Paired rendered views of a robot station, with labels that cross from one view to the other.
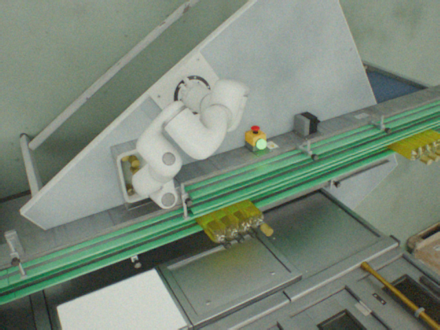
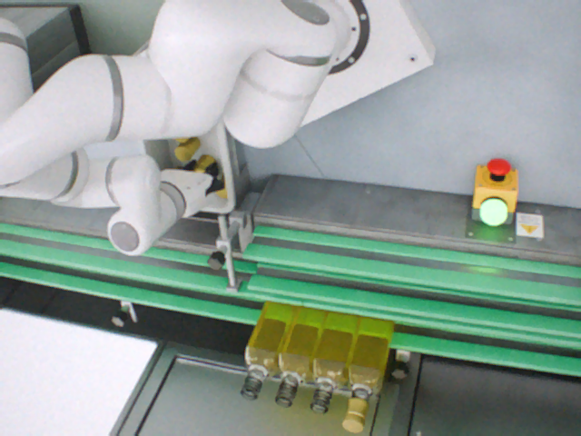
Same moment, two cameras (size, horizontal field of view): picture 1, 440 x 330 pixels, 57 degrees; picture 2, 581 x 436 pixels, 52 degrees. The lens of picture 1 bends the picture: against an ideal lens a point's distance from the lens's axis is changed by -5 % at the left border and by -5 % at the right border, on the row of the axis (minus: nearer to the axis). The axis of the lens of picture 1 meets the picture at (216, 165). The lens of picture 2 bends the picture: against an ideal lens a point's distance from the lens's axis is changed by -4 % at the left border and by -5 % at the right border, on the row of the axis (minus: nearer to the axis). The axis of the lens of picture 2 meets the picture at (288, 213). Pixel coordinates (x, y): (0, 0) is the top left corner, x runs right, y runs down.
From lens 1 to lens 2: 1.00 m
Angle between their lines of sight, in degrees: 37
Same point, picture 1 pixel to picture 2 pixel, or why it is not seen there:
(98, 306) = (34, 348)
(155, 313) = (73, 421)
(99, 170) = not seen: hidden behind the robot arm
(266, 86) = (567, 69)
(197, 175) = (300, 213)
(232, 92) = (172, 33)
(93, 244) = (72, 244)
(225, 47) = not seen: outside the picture
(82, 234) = (72, 218)
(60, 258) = (16, 241)
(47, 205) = not seen: hidden behind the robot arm
